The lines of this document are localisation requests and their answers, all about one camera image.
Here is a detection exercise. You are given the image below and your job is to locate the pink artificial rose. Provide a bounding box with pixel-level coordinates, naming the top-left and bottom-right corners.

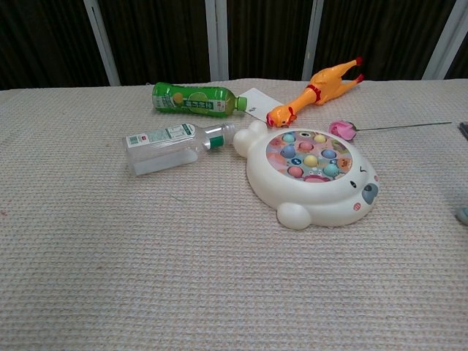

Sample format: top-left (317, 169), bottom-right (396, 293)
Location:
top-left (328, 120), bottom-right (453, 143)

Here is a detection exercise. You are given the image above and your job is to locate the beige woven table cloth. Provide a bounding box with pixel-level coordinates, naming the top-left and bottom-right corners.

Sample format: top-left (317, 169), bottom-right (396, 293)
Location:
top-left (0, 77), bottom-right (468, 351)

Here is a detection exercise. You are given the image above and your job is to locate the white metal frame post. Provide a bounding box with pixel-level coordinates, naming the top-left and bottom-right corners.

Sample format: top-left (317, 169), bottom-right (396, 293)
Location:
top-left (83, 0), bottom-right (121, 87)
top-left (422, 0), bottom-right (468, 80)
top-left (204, 0), bottom-right (230, 82)
top-left (301, 0), bottom-right (325, 81)

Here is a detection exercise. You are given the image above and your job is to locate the green tea bottle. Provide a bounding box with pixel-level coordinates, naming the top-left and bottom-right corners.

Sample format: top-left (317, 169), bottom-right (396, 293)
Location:
top-left (151, 81), bottom-right (249, 118)

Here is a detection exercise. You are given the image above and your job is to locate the orange rubber chicken toy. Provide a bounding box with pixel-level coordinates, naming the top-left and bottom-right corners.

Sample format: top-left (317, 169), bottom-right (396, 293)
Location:
top-left (265, 56), bottom-right (365, 129)

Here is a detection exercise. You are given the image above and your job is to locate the white bear button toy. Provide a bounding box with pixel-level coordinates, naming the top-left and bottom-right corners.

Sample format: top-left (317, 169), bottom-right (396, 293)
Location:
top-left (233, 121), bottom-right (380, 231)

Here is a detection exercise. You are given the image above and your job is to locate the clear plastic bottle green label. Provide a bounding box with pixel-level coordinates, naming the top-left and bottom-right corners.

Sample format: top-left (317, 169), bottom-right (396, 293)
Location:
top-left (122, 122), bottom-right (238, 178)

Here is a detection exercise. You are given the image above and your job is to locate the black pleated curtain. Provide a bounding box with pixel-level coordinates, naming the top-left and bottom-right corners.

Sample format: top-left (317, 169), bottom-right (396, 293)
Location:
top-left (0, 0), bottom-right (468, 91)

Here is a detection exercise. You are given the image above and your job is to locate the white paper card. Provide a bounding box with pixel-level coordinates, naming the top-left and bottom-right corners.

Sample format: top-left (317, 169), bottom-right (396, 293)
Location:
top-left (239, 87), bottom-right (281, 122)

